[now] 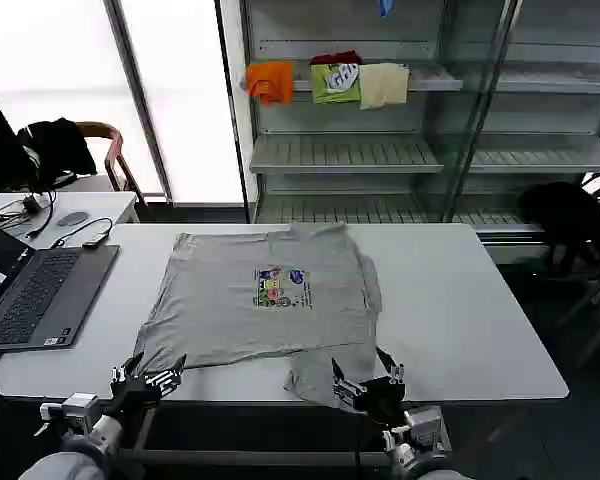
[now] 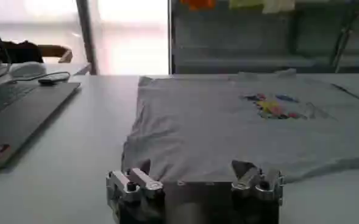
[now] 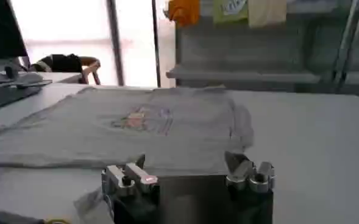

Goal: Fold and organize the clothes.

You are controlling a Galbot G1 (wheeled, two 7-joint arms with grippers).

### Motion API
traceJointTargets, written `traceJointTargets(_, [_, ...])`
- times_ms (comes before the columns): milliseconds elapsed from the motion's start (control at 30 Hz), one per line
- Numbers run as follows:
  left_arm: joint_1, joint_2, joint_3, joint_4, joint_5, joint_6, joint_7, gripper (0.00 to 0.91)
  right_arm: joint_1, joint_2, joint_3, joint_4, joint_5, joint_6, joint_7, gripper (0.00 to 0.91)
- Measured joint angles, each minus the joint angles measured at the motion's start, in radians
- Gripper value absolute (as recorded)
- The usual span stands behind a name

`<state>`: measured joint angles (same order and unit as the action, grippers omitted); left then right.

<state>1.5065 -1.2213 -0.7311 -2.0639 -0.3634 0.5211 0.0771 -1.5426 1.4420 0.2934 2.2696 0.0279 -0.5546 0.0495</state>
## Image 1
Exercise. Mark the small white desk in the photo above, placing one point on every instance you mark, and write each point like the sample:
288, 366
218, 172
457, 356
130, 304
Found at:
110, 205

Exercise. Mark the metal shelf rack with cloths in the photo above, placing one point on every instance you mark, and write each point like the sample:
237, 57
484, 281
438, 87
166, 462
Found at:
345, 155

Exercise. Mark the wooden chair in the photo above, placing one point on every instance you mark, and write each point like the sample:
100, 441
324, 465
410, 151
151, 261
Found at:
100, 129

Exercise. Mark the oval computer mouse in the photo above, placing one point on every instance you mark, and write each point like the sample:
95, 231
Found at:
72, 218

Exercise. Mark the dark grey laptop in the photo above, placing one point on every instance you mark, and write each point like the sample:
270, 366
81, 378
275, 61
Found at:
55, 290

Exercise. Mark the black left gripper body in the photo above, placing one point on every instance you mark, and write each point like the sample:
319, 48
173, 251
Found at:
130, 395

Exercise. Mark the black bag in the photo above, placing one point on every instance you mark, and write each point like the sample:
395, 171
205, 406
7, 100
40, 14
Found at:
565, 215

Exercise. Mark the black power adapter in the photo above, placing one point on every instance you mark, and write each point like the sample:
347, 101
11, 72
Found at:
31, 205

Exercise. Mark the dark window frame post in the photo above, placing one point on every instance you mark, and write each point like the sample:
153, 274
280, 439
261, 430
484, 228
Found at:
138, 100

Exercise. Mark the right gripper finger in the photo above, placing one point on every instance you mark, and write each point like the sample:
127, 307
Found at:
347, 394
396, 374

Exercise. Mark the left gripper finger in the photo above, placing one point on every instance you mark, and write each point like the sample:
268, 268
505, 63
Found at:
122, 374
167, 381

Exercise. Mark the empty metal shelf rack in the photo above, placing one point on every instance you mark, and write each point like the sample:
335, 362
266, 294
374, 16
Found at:
545, 150

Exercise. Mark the grey printed t-shirt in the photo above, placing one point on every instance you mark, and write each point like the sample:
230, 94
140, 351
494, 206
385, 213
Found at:
220, 310

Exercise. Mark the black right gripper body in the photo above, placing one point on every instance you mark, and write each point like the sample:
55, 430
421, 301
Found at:
382, 400

